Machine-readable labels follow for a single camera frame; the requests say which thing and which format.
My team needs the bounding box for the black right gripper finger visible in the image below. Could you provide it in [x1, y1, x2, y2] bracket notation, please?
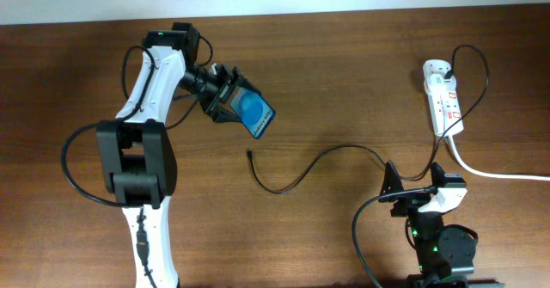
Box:
[430, 162, 447, 188]
[380, 161, 404, 195]

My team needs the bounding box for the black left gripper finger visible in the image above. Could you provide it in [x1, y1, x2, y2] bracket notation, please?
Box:
[232, 66, 260, 95]
[212, 106, 241, 123]

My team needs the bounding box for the blue Galaxy smartphone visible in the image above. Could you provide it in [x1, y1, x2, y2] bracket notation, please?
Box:
[229, 88, 276, 139]

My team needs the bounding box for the black USB charging cable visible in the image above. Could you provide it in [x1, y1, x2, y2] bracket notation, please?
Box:
[246, 44, 491, 195]

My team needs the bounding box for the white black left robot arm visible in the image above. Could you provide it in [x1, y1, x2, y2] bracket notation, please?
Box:
[96, 22, 255, 287]

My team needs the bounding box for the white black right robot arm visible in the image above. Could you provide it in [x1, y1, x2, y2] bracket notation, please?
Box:
[379, 162, 505, 288]

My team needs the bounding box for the white power strip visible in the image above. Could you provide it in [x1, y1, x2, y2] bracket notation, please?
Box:
[423, 59, 464, 137]

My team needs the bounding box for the white power strip cord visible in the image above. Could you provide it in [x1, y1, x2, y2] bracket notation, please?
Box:
[446, 133, 550, 182]

